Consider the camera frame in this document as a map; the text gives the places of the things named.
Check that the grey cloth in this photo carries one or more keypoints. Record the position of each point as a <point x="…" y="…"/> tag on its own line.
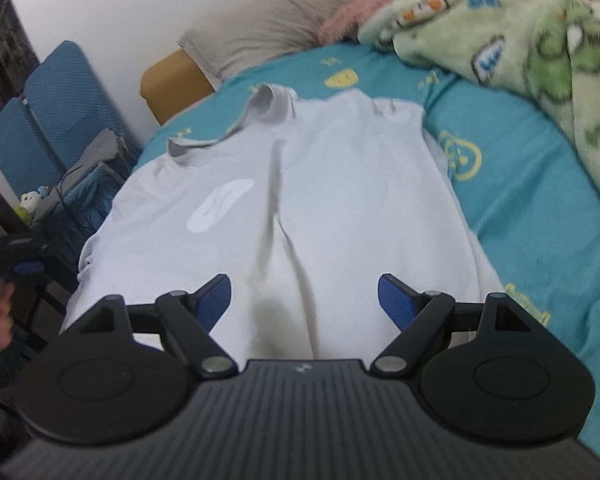
<point x="95" y="155"/>

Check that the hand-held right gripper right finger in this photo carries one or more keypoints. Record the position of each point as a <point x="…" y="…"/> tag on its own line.
<point x="394" y="300"/>

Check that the teal printed bed sheet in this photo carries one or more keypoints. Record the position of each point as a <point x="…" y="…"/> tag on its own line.
<point x="530" y="210"/>

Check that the dark wooden table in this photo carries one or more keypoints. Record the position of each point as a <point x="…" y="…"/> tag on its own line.
<point x="55" y="270"/>

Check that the pink fleece blanket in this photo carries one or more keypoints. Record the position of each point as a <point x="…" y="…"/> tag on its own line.
<point x="350" y="10"/>

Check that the small plush toy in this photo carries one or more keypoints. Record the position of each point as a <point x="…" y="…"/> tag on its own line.
<point x="30" y="205"/>

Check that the green printed blanket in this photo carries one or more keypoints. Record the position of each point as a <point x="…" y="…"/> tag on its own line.
<point x="530" y="35"/>

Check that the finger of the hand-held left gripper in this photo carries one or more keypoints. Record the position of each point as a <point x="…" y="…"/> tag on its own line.
<point x="28" y="267"/>

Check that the white t-shirt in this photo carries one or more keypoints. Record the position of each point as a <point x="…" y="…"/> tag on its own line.
<point x="340" y="185"/>

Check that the grey pillow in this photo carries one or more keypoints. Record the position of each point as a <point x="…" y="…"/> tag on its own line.
<point x="280" y="15"/>

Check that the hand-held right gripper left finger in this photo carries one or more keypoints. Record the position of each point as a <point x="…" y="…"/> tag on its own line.
<point x="219" y="297"/>

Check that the blue fabric chair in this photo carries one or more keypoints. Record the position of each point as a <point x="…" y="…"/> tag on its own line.
<point x="65" y="90"/>

